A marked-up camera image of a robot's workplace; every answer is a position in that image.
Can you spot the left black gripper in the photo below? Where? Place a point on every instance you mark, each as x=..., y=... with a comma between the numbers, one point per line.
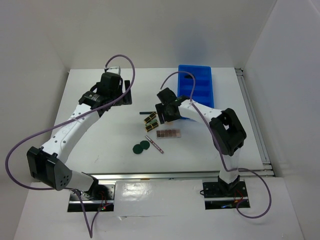
x=126, y=100

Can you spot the green lip balm tube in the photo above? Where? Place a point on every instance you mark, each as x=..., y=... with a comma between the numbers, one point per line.
x=151, y=122

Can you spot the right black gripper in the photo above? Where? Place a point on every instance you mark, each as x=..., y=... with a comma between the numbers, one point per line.
x=159, y=109

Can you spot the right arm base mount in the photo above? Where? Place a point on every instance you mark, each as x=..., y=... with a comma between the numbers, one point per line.
x=215, y=198

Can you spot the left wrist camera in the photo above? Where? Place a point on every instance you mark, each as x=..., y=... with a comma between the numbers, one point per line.
x=113, y=70

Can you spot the front aluminium rail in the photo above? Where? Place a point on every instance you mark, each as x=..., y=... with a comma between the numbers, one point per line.
x=141, y=176

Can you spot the blue plastic organizer bin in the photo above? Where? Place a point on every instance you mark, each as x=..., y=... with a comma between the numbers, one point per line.
x=203, y=92

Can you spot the upper black gold lipstick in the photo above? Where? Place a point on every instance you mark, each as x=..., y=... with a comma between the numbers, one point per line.
x=149, y=118

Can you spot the black gold lipstick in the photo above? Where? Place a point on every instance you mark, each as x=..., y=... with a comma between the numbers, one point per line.
x=151, y=126
x=149, y=118

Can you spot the red lip gloss tube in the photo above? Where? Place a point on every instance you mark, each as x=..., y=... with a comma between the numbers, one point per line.
x=154, y=144

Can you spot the lower black gold lipstick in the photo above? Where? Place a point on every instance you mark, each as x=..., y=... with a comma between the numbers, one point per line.
x=151, y=126

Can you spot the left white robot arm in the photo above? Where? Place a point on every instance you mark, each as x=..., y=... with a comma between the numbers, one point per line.
x=48, y=162

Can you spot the right side aluminium rail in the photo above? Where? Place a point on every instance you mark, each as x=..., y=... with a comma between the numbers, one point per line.
x=267, y=165

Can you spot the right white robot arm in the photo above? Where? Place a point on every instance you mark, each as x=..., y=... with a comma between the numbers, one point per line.
x=226, y=130

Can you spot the aluminium rail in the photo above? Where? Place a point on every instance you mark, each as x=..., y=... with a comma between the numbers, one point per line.
x=141, y=176
x=267, y=165

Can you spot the dark green mascara tube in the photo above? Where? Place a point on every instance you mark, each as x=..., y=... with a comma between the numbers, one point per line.
x=147, y=112

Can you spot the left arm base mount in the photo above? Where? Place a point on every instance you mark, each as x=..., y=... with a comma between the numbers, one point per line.
x=93, y=204

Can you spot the green round compact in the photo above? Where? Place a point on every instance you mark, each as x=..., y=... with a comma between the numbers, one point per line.
x=145, y=144
x=137, y=149

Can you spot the eyeshadow palette clear case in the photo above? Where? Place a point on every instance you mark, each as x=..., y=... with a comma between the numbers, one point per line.
x=168, y=134

